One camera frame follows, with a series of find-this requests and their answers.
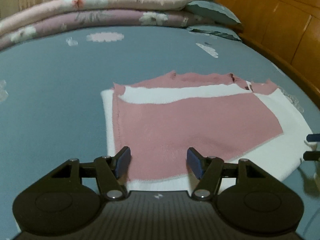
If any blue pillow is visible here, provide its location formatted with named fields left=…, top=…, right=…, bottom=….
left=184, top=1, right=241, bottom=25
left=186, top=25, right=241, bottom=41

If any mauve floral folded quilt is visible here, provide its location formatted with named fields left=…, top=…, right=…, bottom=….
left=1, top=9, right=215, bottom=50

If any blue lower pillow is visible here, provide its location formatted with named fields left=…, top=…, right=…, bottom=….
left=186, top=25, right=241, bottom=41

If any blue floral bed sheet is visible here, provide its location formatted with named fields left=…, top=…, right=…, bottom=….
left=1, top=27, right=319, bottom=239

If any pink and white knit sweater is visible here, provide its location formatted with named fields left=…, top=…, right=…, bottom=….
left=101, top=72, right=317, bottom=191

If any blue upper pillow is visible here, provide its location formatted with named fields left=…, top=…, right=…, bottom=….
left=184, top=1, right=241, bottom=25

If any wooden headboard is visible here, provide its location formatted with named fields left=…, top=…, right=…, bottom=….
left=219, top=0, right=319, bottom=106

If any pink floral folded quilt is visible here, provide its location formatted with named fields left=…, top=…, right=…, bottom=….
left=1, top=0, right=207, bottom=36

